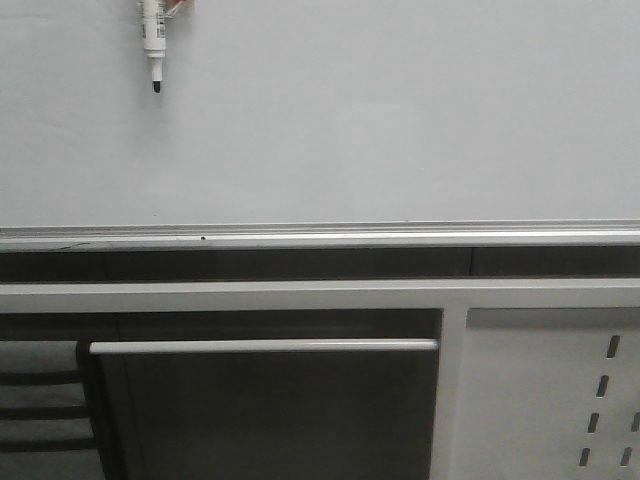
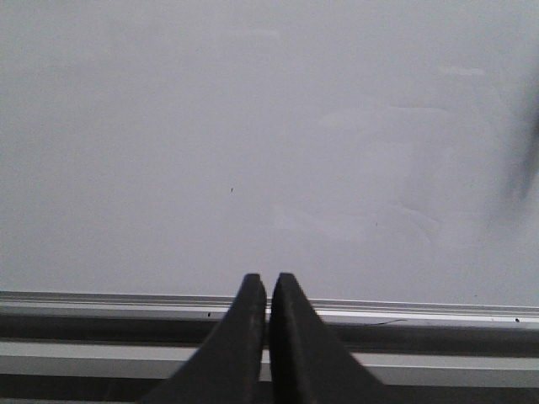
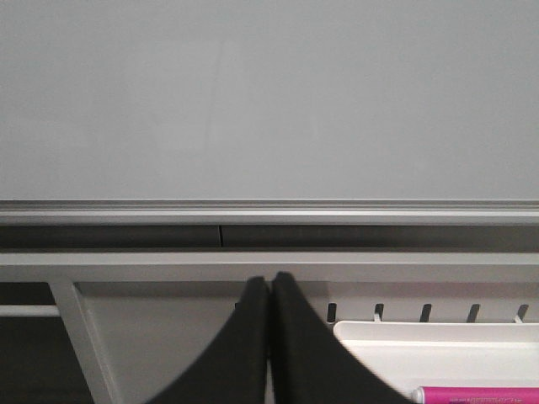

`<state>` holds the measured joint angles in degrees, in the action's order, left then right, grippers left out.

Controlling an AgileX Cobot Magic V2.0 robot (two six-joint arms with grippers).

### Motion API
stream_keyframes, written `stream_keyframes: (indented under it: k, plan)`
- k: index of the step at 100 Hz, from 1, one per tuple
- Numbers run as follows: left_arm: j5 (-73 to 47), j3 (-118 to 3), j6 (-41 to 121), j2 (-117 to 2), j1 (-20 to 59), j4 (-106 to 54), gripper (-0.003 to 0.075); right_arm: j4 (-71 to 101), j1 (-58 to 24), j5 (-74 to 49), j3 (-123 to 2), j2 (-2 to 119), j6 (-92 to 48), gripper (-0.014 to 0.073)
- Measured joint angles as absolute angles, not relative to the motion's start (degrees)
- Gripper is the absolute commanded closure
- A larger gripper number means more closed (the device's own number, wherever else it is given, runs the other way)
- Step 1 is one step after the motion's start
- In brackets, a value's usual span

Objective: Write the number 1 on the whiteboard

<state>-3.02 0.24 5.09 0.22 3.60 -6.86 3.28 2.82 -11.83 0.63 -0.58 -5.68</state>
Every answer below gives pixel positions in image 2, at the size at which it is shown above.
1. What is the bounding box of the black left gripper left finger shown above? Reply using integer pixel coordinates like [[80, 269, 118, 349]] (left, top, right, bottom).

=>
[[141, 274, 267, 403]]

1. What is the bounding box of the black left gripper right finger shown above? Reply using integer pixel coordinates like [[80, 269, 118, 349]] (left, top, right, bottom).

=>
[[269, 273, 414, 403]]

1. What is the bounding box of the white metal table frame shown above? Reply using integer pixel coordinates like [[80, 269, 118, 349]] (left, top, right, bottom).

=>
[[1, 342, 538, 388]]

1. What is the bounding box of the white whiteboard with aluminium frame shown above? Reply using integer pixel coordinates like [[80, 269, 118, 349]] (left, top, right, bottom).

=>
[[1, 1, 538, 328]]

